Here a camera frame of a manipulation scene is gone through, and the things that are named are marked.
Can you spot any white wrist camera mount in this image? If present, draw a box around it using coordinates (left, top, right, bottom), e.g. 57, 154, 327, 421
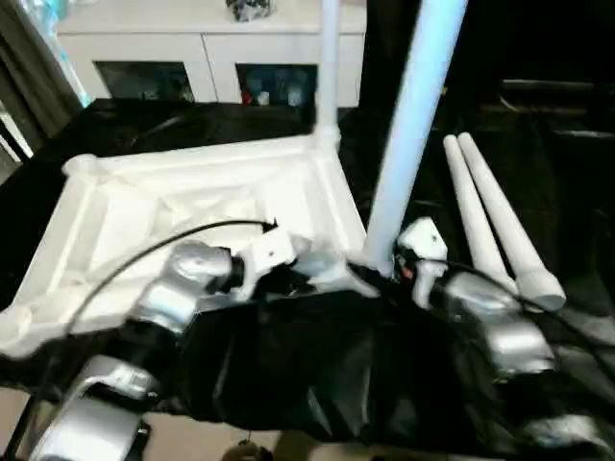
234, 224, 314, 303
395, 215, 452, 309

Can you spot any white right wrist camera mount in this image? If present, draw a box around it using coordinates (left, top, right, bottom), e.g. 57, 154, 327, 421
395, 215, 452, 309

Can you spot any black television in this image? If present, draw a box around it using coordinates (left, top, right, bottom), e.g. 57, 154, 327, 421
499, 0, 615, 116

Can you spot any white plastic table leg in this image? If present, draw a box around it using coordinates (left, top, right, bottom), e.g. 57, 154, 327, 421
455, 131, 568, 310
313, 0, 344, 146
361, 0, 471, 276
441, 133, 521, 300

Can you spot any black box with beige label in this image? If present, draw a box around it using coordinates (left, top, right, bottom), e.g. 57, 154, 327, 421
364, 0, 504, 129

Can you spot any white plastic table top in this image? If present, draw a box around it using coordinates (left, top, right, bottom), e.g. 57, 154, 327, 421
0, 126, 381, 360

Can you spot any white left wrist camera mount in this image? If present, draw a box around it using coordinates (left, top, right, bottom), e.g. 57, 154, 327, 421
234, 224, 314, 303

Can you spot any grey curtain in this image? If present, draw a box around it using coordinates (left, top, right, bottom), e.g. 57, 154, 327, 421
0, 0, 84, 150

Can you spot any blue white package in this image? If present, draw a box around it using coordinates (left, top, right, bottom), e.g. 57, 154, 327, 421
50, 23, 93, 106

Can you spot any black mat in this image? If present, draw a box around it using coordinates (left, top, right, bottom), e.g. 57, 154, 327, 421
0, 95, 615, 457

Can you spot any white cabinet with glass doors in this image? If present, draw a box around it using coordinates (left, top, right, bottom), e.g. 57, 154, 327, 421
54, 0, 367, 107

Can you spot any clear bag on cabinet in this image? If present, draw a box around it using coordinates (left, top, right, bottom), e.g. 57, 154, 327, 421
224, 0, 279, 23

